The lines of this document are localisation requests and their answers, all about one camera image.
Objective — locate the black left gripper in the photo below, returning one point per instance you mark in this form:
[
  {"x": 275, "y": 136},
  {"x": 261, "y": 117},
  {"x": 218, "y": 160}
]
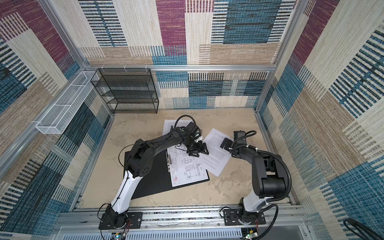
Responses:
[{"x": 198, "y": 150}]

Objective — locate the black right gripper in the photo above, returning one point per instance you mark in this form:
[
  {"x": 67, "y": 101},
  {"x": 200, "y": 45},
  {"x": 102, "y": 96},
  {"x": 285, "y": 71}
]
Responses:
[{"x": 223, "y": 143}]

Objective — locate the white diagram paper sheet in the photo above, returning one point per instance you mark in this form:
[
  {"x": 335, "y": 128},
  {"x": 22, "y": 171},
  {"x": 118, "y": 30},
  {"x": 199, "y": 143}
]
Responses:
[{"x": 185, "y": 169}]

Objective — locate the metal folder clip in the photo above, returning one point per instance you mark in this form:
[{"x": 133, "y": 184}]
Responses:
[{"x": 168, "y": 162}]

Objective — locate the white text paper sheet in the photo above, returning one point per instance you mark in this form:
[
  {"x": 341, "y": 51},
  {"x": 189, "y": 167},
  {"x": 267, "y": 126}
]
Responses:
[{"x": 171, "y": 123}]

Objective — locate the red folder black inside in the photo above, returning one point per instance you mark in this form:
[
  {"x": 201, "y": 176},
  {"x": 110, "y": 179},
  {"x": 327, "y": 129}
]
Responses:
[{"x": 158, "y": 180}]

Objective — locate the white paper sheet underneath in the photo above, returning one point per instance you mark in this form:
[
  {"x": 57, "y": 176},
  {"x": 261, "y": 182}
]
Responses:
[{"x": 217, "y": 158}]

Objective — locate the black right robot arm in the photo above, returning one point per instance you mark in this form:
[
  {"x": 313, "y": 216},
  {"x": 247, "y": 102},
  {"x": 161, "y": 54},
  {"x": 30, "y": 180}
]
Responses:
[{"x": 271, "y": 181}]

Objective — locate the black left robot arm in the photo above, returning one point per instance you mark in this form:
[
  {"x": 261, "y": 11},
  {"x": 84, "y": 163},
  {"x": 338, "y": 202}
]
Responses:
[{"x": 138, "y": 163}]

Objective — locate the black object bottom right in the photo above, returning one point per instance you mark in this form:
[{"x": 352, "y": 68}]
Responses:
[{"x": 361, "y": 230}]

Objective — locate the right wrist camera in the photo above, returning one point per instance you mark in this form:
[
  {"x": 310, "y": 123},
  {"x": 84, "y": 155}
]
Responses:
[{"x": 240, "y": 136}]

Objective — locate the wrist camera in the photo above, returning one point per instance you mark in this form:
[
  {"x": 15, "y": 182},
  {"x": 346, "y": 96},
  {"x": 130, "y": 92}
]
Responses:
[
  {"x": 240, "y": 136},
  {"x": 193, "y": 130}
]

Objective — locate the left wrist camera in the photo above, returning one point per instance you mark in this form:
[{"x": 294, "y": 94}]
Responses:
[{"x": 193, "y": 130}]

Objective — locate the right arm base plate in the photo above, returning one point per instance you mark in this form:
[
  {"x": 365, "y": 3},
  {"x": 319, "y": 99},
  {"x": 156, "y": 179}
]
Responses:
[{"x": 233, "y": 217}]

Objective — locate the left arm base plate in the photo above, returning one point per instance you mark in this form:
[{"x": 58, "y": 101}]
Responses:
[{"x": 128, "y": 220}]

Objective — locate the black wire mesh shelf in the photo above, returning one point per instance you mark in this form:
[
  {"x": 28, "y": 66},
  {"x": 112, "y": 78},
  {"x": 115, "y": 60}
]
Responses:
[{"x": 127, "y": 91}]

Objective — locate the aluminium front rail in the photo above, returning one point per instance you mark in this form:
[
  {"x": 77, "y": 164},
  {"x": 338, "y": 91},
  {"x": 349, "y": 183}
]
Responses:
[{"x": 185, "y": 223}]

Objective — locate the white wire mesh basket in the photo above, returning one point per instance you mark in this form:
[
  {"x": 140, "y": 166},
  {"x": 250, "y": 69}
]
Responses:
[{"x": 59, "y": 116}]

